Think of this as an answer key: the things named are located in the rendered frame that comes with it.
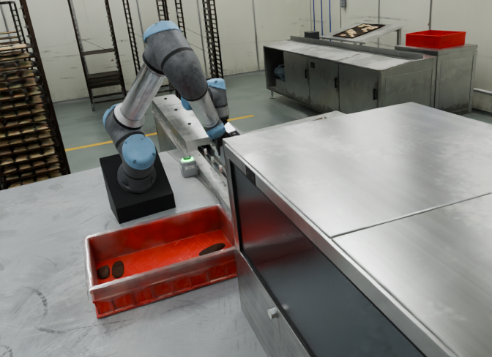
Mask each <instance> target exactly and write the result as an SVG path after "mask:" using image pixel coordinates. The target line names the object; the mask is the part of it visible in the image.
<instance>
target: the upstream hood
mask: <svg viewBox="0 0 492 357"><path fill-rule="evenodd" d="M152 105H153V107H154V108H155V110H156V111H157V112H158V113H159V114H160V116H161V117H162V118H163V120H164V121H165V123H166V124H167V125H168V126H169V128H170V129H171V131H172V132H173V133H174V134H175V136H176V137H177V138H178V140H179V141H180V143H181V144H182V145H183V146H184V147H185V149H186V150H187V151H193V150H197V149H198V146H202V145H206V144H211V146H215V144H214V143H212V142H210V138H209V136H208V135H207V134H206V132H205V131H204V128H203V127H202V126H201V123H200V122H199V120H198V119H197V117H196V115H195V114H194V112H192V111H191V110H185V109H184V108H183V106H182V102H181V100H180V99H179V98H178V97H176V96H175V95H174V94H170V95H165V96H161V97H154V99H153V100H152Z"/></svg>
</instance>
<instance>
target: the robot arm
mask: <svg viewBox="0 0 492 357"><path fill-rule="evenodd" d="M143 39H144V42H145V43H146V48H145V50H144V52H143V55H142V59H143V65H142V67H141V68H140V70H139V72H138V74H137V76H136V78H135V80H134V82H133V84H132V85H131V87H130V90H129V91H128V93H127V96H126V97H125V99H124V101H123V103H119V104H116V105H113V106H111V108H110V109H107V111H106V112H105V114H104V116H103V123H104V125H105V129H106V131H107V132H108V134H109V135H110V137H111V140H112V141H113V144H114V145H115V147H116V149H117V151H118V152H119V155H120V157H121V158H122V164H121V165H120V166H119V169H118V172H117V178H118V182H119V184H120V186H121V187H122V188H123V189H125V190H126V191H128V192H131V193H143V192H146V191H148V190H149V189H151V188H152V187H153V185H154V183H155V181H156V176H157V174H156V170H155V168H154V161H155V157H156V150H155V146H154V143H153V142H152V140H151V139H150V138H148V137H147V136H145V134H144V132H143V130H142V129H141V128H142V126H143V124H144V122H145V115H144V114H145V112H146V110H147V109H148V107H149V106H150V104H151V102H152V100H153V99H154V97H155V95H156V93H157V92H158V90H159V88H160V87H161V85H162V84H163V81H164V80H165V78H167V79H168V80H169V81H170V82H171V84H172V85H173V86H174V87H175V89H176V90H177V91H178V92H179V93H180V95H181V102H182V106H183V108H184V109H185V110H193V112H194V114H195V115H196V117H197V119H198V120H199V122H200V123H201V126H202V127H203V128H204V131H205V132H206V134H207V135H208V136H209V138H210V142H212V143H214V144H215V147H216V149H217V151H215V155H216V156H217V157H218V158H219V159H220V161H221V163H222V164H223V165H225V160H224V153H223V138H230V137H234V136H238V135H240V134H239V133H238V132H237V131H236V130H235V129H234V128H233V127H232V125H231V124H230V123H229V122H228V121H227V119H229V117H228V114H229V112H228V102H227V96H226V85H225V81H224V80H223V79H222V78H214V79H210V80H208V81H206V78H205V75H204V71H203V70H202V67H201V63H200V61H199V59H198V57H197V55H196V54H195V52H194V51H193V49H192V48H191V46H190V44H189V42H188V41H187V40H186V38H185V36H184V35H183V33H182V30H181V29H179V27H178V26H177V25H176V24H175V23H174V22H172V21H169V20H164V21H160V22H157V23H155V24H153V25H151V26H150V27H149V28H148V29H147V30H146V31H145V32H144V34H143ZM211 139H212V140H211Z"/></svg>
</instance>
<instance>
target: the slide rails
mask: <svg viewBox="0 0 492 357"><path fill-rule="evenodd" d="M202 147H203V149H206V151H207V153H208V154H209V156H211V157H214V161H215V162H216V163H217V164H218V165H222V163H221V161H220V160H219V159H218V158H217V157H216V156H215V155H214V154H213V153H212V152H211V151H210V150H209V149H208V148H207V147H206V145H202ZM198 150H199V151H200V152H201V153H202V155H203V156H204V157H205V158H206V160H207V161H208V162H209V164H210V165H211V166H212V167H213V168H214V169H215V170H216V171H217V173H218V174H219V175H220V176H221V178H222V179H223V180H224V181H225V183H227V179H226V178H225V176H224V175H223V174H222V173H221V172H220V171H219V170H218V169H217V167H216V166H215V165H214V164H213V163H212V161H211V160H210V159H209V158H208V157H207V155H205V153H203V151H202V150H201V149H200V148H199V147H198ZM222 169H223V171H224V172H225V174H226V167H225V166H224V165H222Z"/></svg>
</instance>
